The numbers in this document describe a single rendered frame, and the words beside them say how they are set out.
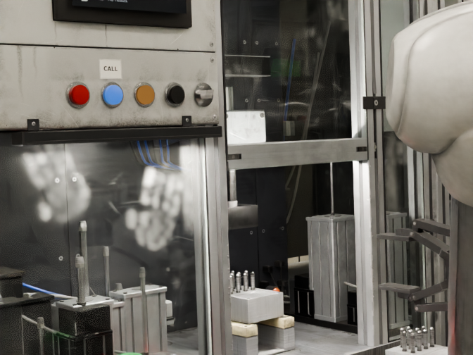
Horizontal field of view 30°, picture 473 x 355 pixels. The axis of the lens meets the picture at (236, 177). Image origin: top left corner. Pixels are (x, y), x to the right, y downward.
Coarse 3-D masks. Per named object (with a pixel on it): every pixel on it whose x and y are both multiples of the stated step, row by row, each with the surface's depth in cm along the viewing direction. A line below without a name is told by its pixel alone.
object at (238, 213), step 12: (228, 180) 181; (228, 192) 181; (228, 204) 181; (240, 204) 184; (252, 204) 183; (228, 216) 177; (240, 216) 179; (252, 216) 181; (228, 228) 177; (240, 228) 179
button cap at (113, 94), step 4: (108, 88) 135; (112, 88) 136; (116, 88) 136; (108, 92) 135; (112, 92) 136; (116, 92) 136; (120, 92) 137; (108, 96) 135; (112, 96) 136; (116, 96) 136; (120, 96) 137; (108, 100) 135; (112, 100) 136; (116, 100) 136; (120, 100) 137
